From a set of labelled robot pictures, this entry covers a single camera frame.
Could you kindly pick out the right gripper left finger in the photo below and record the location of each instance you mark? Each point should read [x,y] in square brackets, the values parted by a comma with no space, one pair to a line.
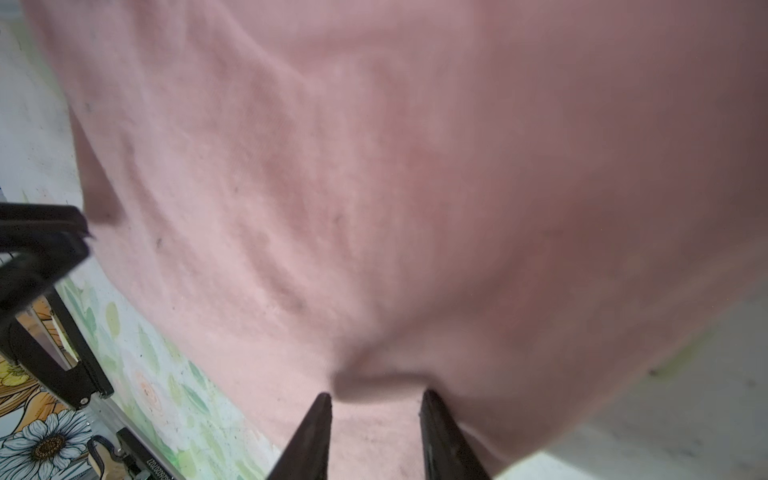
[307,454]

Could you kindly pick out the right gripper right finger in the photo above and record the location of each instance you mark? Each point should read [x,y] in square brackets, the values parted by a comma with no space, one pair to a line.
[446,453]

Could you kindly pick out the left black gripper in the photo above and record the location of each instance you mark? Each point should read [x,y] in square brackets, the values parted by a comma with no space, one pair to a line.
[45,244]

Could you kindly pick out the pink printed t-shirt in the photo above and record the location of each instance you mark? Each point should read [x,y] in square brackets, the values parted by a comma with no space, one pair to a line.
[523,205]

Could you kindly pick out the black handheld device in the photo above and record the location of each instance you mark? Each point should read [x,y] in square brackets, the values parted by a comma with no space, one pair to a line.
[142,461]

